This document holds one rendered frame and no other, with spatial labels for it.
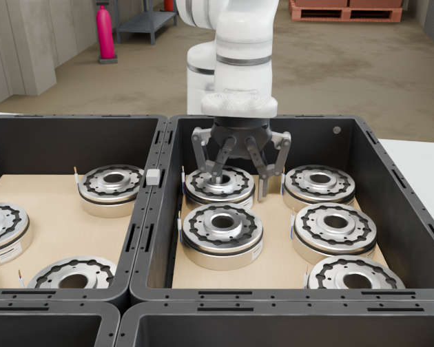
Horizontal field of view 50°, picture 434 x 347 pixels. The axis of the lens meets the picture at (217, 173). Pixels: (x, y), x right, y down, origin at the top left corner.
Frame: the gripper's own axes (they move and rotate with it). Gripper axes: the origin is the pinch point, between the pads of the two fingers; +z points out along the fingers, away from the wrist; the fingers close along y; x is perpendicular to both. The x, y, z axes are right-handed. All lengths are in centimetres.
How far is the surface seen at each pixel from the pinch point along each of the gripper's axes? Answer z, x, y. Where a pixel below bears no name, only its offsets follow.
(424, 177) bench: 15, -35, -38
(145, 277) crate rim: -7.6, 28.6, 6.1
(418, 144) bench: 15, -51, -41
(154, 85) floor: 85, -289, 89
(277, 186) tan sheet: 2.3, -5.1, -5.7
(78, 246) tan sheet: 2.3, 13.3, 19.8
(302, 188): -0.9, 0.4, -9.0
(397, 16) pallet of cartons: 76, -559, -152
